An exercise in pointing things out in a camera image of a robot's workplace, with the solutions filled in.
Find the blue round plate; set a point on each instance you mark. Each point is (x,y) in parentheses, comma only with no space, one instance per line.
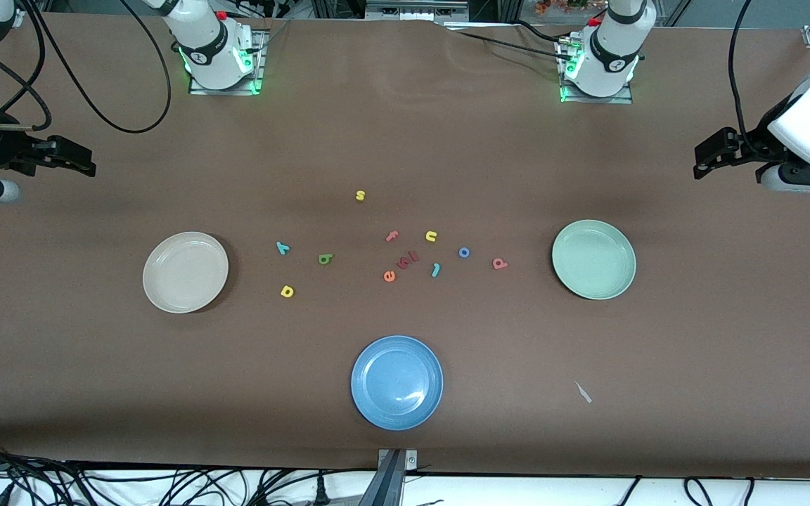
(396,383)

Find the black power plug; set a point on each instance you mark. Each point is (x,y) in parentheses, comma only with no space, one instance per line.
(320,492)

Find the teal foam letter y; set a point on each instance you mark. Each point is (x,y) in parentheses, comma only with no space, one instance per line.
(283,247)

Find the pale green round plate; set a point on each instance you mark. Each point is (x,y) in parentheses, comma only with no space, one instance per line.
(593,260)

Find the dark red foam letter w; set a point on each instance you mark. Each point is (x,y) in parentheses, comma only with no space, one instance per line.
(403,263)

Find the aluminium camera mount post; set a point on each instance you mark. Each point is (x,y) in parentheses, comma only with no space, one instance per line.
(392,481)

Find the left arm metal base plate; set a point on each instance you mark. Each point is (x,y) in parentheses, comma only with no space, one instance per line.
(595,100)

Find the orange artificial flowers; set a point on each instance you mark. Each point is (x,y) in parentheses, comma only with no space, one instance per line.
(560,5)

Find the beige round plate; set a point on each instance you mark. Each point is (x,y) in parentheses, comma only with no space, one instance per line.
(185,281)

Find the brown table cover sheet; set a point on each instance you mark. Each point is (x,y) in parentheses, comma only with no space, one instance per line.
(405,126)

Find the pink foam letter p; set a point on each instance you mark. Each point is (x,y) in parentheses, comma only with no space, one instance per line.
(504,265)

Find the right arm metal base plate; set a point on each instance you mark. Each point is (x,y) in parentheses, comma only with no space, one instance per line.
(226,92)

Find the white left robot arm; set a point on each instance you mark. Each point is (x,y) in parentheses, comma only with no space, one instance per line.
(612,49)

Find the grey metal frame bracket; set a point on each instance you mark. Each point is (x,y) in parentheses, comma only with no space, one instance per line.
(415,10)

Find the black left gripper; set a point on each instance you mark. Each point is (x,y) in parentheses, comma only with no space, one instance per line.
(750,145)

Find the small white paper scrap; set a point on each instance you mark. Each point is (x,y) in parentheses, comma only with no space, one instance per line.
(583,392)

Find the yellow foam letter d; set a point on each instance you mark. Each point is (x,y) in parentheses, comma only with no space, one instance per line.
(283,292)

